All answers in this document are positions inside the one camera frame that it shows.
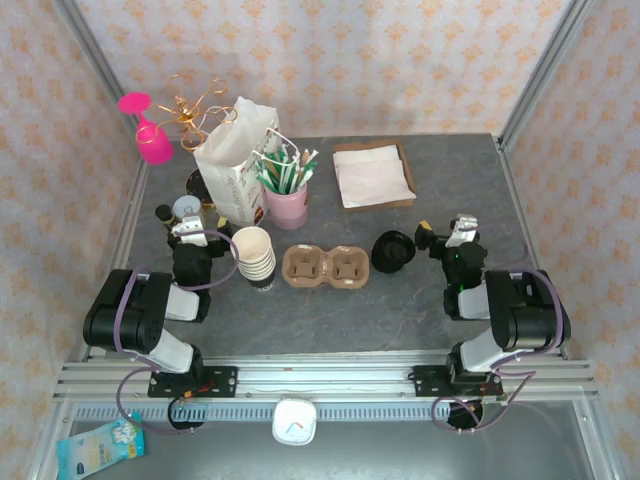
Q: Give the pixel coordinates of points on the white green wrapped straw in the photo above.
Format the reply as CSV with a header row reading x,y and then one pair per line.
x,y
290,165
313,159

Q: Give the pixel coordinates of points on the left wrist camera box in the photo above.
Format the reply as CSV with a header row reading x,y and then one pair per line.
x,y
192,235

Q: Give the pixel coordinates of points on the aluminium table edge rail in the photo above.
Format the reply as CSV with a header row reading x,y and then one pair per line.
x,y
520,200
128,220

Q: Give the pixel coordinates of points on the brown cardboard cup carrier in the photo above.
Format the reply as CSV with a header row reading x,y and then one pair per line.
x,y
300,252

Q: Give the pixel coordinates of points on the brown cardboard tray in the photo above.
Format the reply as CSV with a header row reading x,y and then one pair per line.
x,y
380,204

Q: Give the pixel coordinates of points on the white paper napkin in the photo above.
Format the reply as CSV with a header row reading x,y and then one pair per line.
x,y
375,182
365,152

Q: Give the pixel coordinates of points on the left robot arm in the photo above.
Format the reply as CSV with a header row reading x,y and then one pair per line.
x,y
125,310

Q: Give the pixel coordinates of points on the aluminium frame post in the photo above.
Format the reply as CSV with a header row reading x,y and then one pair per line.
x,y
95,47
545,65

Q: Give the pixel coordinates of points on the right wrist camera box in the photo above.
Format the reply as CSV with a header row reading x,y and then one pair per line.
x,y
462,230

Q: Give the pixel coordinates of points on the aluminium mounting rail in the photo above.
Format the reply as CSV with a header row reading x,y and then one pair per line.
x,y
325,380

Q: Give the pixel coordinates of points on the grey metal lower shelf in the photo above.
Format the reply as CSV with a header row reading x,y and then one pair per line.
x,y
400,455

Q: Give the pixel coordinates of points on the white square thermometer device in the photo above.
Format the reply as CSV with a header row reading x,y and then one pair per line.
x,y
295,420

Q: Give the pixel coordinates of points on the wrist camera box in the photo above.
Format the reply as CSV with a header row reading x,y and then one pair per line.
x,y
462,230
192,235

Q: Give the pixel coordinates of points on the pink plastic wine glass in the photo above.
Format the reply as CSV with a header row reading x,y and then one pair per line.
x,y
155,147

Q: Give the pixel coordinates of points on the stack of black cup lids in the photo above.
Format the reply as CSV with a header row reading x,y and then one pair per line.
x,y
392,252

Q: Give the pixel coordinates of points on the nested white paper cups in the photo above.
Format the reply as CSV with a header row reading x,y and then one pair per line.
x,y
252,245

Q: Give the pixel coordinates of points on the pink straw holder cup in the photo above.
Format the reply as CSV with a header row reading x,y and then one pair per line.
x,y
287,207

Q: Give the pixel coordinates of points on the black cap spice bottle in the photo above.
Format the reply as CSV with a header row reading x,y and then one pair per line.
x,y
162,212

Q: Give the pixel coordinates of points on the blue wet wipes packet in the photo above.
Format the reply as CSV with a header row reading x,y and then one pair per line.
x,y
100,445

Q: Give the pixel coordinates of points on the white paper bag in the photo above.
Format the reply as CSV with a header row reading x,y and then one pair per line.
x,y
225,150

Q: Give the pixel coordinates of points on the yellow pull-tab can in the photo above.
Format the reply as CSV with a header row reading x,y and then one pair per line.
x,y
186,206

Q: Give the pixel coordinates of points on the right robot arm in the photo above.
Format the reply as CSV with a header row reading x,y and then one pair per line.
x,y
525,310

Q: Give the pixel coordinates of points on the wooden coffee stirrer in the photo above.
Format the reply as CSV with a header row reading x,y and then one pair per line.
x,y
303,165

